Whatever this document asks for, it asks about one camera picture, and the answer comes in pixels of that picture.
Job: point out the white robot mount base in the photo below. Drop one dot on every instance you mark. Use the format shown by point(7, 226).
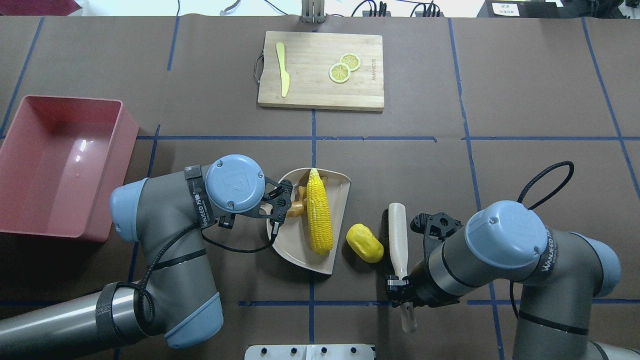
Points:
point(335, 351)

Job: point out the bamboo cutting board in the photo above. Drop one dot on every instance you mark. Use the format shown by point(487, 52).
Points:
point(309, 56)

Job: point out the yellow plastic toy knife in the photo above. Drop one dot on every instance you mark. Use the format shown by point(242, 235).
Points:
point(284, 76)

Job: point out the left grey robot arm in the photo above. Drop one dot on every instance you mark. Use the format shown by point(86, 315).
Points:
point(177, 297)

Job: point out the yellow toy potato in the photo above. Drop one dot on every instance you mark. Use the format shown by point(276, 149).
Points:
point(364, 243)

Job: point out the aluminium frame post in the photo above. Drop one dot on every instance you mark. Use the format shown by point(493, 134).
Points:
point(313, 11)

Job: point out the beige plastic dustpan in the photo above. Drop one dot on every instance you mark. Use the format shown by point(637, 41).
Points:
point(309, 238)

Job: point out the beige hand brush black bristles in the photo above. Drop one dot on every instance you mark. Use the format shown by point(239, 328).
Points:
point(394, 224)

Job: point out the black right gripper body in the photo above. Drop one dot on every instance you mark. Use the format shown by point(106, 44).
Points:
point(416, 289)

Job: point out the upper toy lemon slice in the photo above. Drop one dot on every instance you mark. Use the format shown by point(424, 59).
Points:
point(351, 60)

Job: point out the toy lemon slice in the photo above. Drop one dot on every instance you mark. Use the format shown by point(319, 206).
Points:
point(339, 73)
point(351, 60)

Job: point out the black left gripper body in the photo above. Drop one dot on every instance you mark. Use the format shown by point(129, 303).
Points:
point(283, 202)

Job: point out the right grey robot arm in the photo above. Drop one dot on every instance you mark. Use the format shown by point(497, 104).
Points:
point(561, 273)

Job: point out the tan toy ginger root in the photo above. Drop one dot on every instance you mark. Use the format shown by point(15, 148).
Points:
point(313, 195)

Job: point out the pink plastic bin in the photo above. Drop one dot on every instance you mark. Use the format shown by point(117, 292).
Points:
point(59, 163)

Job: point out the lower toy lemon slice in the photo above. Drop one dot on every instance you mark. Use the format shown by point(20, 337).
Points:
point(339, 73)

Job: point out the magenta cloth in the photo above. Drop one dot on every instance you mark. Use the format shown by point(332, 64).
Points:
point(38, 7)

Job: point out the yellow toy corn cob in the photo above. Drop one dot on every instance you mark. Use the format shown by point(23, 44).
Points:
point(321, 234)

